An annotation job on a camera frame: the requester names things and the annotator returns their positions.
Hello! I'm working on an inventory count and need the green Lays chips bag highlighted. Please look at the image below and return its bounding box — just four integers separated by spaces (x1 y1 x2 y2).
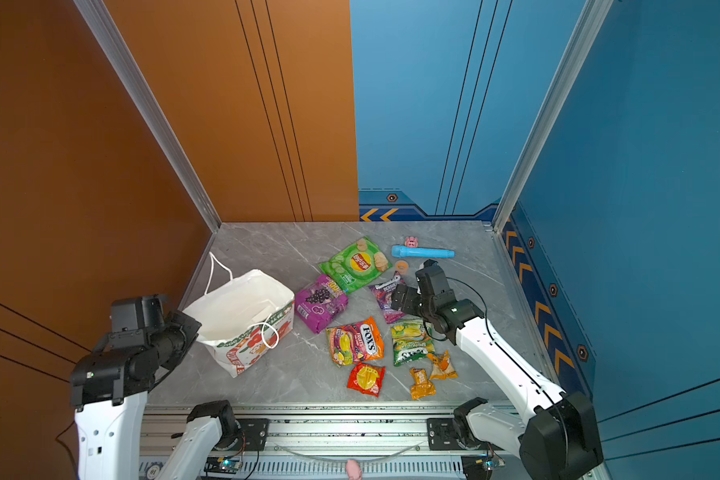
320 237 390 294

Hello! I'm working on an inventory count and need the orange Fox's candy bag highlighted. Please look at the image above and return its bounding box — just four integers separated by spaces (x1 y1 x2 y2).
326 317 385 367

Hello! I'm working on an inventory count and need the purple grape candy bag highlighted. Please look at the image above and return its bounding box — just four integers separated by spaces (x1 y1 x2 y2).
294 274 349 334

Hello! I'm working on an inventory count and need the white floral paper bag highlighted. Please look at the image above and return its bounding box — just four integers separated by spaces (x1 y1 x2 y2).
183 254 295 378

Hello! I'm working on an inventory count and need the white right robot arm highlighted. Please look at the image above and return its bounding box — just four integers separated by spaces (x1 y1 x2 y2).
391 260 604 479

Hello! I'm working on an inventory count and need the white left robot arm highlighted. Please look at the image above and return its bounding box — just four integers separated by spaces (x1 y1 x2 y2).
70 295 243 479

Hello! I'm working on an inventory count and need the purple pink candy bag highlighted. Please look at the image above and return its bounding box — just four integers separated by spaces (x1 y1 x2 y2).
368 271 405 324

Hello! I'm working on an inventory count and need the green lemon candy bag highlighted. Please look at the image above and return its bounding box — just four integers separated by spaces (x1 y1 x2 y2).
390 316 435 367

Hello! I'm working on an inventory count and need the small orange round cookie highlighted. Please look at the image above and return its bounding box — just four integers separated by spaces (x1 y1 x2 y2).
395 261 409 274

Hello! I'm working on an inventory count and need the blue toy microphone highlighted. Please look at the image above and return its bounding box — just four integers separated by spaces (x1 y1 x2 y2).
391 245 455 259

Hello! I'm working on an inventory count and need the pink toy pig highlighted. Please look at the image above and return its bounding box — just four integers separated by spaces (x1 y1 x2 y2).
404 236 419 248

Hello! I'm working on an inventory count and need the orange snack packet right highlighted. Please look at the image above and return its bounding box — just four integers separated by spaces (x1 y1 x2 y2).
427 351 458 380

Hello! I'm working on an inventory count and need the orange snack packet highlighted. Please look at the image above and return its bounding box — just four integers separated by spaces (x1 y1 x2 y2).
427 351 458 380
410 368 437 400

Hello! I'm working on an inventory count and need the orange snack packet left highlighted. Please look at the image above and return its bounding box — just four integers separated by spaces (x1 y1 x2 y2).
410 368 437 400

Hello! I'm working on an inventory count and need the red yellow snack packet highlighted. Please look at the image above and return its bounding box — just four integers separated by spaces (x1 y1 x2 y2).
347 363 385 398

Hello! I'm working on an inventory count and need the green circuit board left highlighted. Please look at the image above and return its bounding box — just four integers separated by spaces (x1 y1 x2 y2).
203 456 243 476

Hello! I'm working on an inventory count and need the circuit board right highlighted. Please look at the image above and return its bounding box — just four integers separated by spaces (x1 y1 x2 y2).
461 455 505 480

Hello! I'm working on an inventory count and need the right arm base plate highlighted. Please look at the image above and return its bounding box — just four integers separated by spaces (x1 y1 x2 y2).
426 417 473 451

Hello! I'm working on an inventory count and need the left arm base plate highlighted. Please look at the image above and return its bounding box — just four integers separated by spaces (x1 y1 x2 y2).
213 418 270 454

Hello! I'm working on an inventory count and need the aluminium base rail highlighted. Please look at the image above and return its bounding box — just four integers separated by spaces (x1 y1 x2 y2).
137 401 607 480

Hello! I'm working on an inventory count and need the pink object on rail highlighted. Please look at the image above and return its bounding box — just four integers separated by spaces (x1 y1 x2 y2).
345 459 363 480

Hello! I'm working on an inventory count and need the aluminium corner post left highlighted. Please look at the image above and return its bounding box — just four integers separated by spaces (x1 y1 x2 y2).
74 0 222 233

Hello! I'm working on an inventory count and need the aluminium corner post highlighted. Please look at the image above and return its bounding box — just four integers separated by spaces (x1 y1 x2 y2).
74 0 222 233
492 0 613 234

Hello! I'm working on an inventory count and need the aluminium corner post right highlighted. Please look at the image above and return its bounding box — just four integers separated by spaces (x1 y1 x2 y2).
492 0 613 234

